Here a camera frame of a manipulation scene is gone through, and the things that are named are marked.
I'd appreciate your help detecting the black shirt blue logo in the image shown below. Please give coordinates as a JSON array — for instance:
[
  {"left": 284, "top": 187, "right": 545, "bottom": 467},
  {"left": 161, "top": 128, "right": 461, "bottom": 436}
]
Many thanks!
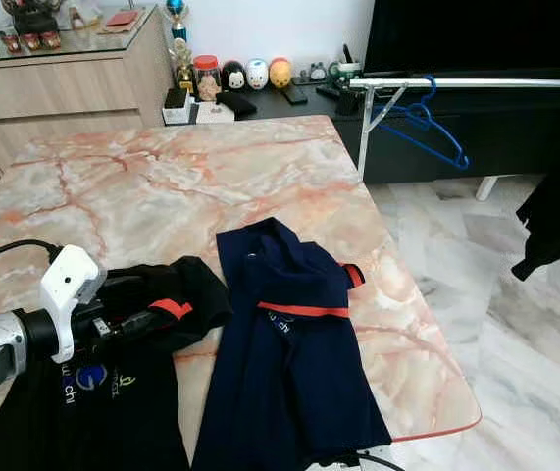
[{"left": 0, "top": 329, "right": 192, "bottom": 471}]

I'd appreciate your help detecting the blue plastic hanger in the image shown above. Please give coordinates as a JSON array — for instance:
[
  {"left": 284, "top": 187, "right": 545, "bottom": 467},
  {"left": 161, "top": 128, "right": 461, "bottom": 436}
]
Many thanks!
[{"left": 370, "top": 75, "right": 470, "bottom": 171}]

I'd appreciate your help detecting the marble top folding table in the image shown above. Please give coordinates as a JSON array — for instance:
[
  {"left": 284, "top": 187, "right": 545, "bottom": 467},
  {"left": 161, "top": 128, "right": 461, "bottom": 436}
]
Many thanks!
[{"left": 0, "top": 113, "right": 484, "bottom": 457}]

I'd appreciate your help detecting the navy blue shirt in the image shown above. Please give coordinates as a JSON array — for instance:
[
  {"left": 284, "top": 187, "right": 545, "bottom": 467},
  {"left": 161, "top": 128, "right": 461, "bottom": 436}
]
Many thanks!
[{"left": 191, "top": 216, "right": 393, "bottom": 471}]

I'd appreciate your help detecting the small white box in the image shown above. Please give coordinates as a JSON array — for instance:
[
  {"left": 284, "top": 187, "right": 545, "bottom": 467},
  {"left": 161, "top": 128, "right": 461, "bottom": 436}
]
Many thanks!
[{"left": 164, "top": 88, "right": 192, "bottom": 126}]

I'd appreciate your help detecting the light wooden cabinet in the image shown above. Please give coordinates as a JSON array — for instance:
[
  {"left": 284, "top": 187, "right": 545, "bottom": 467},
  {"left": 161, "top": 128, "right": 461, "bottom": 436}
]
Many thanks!
[{"left": 0, "top": 8, "right": 173, "bottom": 173}]

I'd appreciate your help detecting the red lid jar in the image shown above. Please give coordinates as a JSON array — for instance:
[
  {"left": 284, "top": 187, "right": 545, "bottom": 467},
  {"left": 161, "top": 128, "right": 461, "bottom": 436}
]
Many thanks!
[{"left": 193, "top": 55, "right": 222, "bottom": 103}]

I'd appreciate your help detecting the black egg doll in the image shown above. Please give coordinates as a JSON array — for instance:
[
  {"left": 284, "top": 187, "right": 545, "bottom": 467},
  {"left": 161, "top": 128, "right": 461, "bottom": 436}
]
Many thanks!
[{"left": 221, "top": 61, "right": 246, "bottom": 92}]

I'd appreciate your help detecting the white egg doll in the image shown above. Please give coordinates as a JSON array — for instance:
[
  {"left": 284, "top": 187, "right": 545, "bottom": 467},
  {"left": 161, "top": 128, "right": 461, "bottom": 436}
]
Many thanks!
[{"left": 245, "top": 59, "right": 269, "bottom": 91}]

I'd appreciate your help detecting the yellow egg doll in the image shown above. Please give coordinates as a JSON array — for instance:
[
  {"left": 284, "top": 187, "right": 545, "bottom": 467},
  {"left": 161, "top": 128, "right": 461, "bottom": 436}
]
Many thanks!
[{"left": 268, "top": 57, "right": 293, "bottom": 89}]

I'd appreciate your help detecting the red booklet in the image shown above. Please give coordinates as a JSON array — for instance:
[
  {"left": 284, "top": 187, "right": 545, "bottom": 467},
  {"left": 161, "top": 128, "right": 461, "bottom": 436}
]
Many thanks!
[{"left": 106, "top": 10, "right": 141, "bottom": 28}]

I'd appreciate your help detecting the gold trophy blue ball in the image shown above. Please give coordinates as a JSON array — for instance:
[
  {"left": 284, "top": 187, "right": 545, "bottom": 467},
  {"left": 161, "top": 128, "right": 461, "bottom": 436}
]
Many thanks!
[{"left": 162, "top": 0, "right": 194, "bottom": 94}]

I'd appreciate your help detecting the black TV console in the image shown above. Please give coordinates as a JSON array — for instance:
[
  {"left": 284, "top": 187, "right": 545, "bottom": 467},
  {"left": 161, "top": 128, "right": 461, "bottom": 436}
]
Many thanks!
[{"left": 162, "top": 67, "right": 560, "bottom": 202}]

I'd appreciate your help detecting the steel clothes rack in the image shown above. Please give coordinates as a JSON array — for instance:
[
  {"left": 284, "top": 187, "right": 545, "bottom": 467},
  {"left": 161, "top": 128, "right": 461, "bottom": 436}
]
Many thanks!
[{"left": 348, "top": 77, "right": 560, "bottom": 183}]

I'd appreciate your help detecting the black shirt yellow logo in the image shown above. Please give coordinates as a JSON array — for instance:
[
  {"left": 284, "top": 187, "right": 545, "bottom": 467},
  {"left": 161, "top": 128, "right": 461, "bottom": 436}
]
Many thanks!
[{"left": 512, "top": 147, "right": 560, "bottom": 283}]

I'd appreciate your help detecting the black television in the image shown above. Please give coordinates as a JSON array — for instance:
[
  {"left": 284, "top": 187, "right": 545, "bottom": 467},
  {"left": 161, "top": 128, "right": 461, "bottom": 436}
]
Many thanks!
[{"left": 363, "top": 0, "right": 560, "bottom": 78}]

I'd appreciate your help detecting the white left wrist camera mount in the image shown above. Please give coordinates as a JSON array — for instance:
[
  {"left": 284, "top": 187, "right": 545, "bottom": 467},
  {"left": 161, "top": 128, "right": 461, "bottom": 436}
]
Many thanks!
[{"left": 39, "top": 245, "right": 107, "bottom": 364}]

